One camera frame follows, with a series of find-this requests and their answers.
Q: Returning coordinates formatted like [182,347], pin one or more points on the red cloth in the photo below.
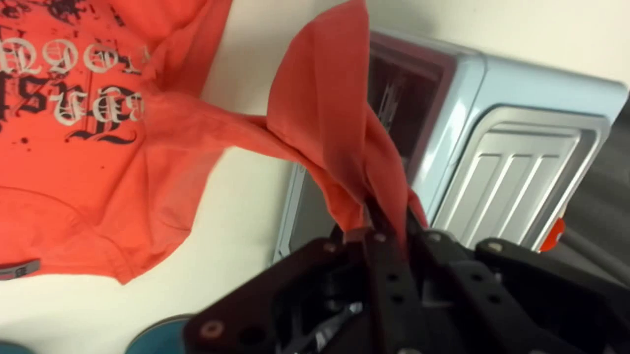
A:
[99,165]

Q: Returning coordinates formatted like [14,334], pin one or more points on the teal toy pot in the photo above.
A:
[12,349]

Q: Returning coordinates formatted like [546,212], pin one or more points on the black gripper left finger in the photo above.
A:
[386,302]

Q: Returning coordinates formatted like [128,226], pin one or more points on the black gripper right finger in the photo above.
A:
[498,302]

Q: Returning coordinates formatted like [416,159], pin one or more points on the light blue toaster oven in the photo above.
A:
[524,100]

